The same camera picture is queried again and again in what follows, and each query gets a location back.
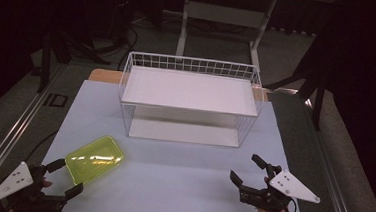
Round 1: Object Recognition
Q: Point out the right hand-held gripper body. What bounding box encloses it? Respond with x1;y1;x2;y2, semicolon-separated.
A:
237;161;324;212

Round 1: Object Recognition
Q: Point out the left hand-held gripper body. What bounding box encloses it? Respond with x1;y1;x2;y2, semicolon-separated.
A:
0;159;70;212

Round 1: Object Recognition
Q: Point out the yellow-green translucent plastic tray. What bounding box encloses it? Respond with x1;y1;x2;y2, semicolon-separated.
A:
62;132;127;190

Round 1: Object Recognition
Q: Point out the white two-tier wire rack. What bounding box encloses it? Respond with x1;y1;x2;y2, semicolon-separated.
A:
114;50;267;150

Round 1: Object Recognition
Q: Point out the pale blue table mat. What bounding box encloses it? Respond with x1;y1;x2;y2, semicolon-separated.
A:
37;76;315;212

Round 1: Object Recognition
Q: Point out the black floor socket plate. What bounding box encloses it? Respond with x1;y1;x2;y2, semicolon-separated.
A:
43;92;69;109

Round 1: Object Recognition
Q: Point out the black stand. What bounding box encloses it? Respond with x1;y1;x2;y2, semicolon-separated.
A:
263;31;334;132
36;30;114;98

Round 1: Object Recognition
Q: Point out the thin black floor cable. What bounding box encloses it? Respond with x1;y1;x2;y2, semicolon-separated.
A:
24;127;60;165

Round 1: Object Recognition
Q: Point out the aluminium floor rail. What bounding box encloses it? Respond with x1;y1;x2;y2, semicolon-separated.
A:
296;97;369;212
0;60;67;199

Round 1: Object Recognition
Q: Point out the black cable bundle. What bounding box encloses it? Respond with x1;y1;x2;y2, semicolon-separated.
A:
116;20;141;72

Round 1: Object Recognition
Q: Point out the white metal table frame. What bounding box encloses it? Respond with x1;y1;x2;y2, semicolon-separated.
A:
174;0;335;76

